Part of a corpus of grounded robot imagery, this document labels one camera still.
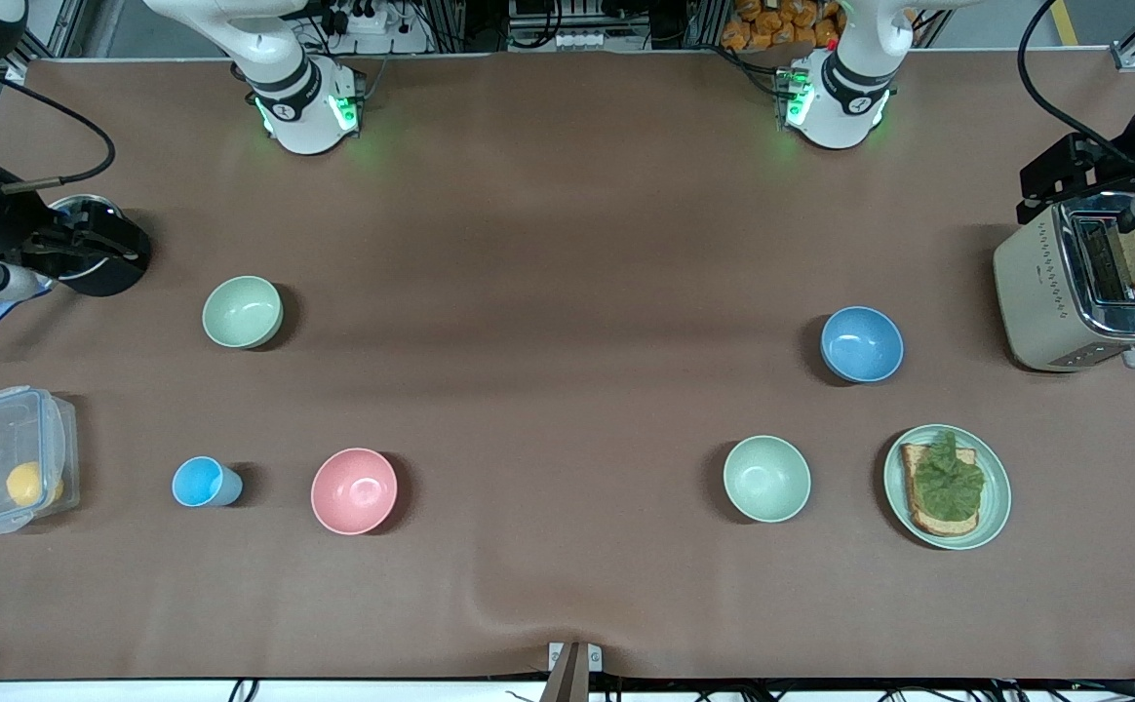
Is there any pale green bowl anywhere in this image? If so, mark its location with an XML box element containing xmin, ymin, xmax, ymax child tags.
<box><xmin>723</xmin><ymin>434</ymin><xmax>812</xmax><ymax>525</ymax></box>
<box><xmin>202</xmin><ymin>275</ymin><xmax>285</xmax><ymax>350</ymax></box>

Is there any blue bowl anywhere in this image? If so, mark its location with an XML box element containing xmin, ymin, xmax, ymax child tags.
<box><xmin>819</xmin><ymin>305</ymin><xmax>905</xmax><ymax>384</ymax></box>

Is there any pink bowl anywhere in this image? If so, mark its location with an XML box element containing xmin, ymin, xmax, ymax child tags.
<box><xmin>310</xmin><ymin>448</ymin><xmax>400</xmax><ymax>536</ymax></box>

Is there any glass lid with blue knob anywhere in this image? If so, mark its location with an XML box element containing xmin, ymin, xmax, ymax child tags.
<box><xmin>46</xmin><ymin>195</ymin><xmax>125</xmax><ymax>235</ymax></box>

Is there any cream and chrome toaster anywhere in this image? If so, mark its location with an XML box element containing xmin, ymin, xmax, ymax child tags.
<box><xmin>994</xmin><ymin>191</ymin><xmax>1135</xmax><ymax>373</ymax></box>

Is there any yellow lemon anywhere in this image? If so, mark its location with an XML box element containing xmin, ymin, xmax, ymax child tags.
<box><xmin>6</xmin><ymin>461</ymin><xmax>65</xmax><ymax>508</ymax></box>

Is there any light blue cup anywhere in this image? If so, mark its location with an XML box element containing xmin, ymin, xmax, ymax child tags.
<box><xmin>172</xmin><ymin>455</ymin><xmax>244</xmax><ymax>509</ymax></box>

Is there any green lettuce leaf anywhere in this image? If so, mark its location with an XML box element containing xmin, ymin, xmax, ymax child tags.
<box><xmin>909</xmin><ymin>431</ymin><xmax>986</xmax><ymax>523</ymax></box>

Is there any pale green plate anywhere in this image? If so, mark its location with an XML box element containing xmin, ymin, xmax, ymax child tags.
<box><xmin>883</xmin><ymin>424</ymin><xmax>1013</xmax><ymax>552</ymax></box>

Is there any orange snack bag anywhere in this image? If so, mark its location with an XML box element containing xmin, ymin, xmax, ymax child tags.
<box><xmin>721</xmin><ymin>0</ymin><xmax>841</xmax><ymax>52</ymax></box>

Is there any bread slice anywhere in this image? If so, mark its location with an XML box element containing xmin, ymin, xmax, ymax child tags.
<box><xmin>899</xmin><ymin>442</ymin><xmax>980</xmax><ymax>538</ymax></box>

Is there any brown table mat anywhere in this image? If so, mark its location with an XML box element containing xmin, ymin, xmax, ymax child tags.
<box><xmin>0</xmin><ymin>49</ymin><xmax>1135</xmax><ymax>683</ymax></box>

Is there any metal table clamp bracket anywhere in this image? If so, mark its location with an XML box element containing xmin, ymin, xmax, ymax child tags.
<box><xmin>548</xmin><ymin>642</ymin><xmax>603</xmax><ymax>702</ymax></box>

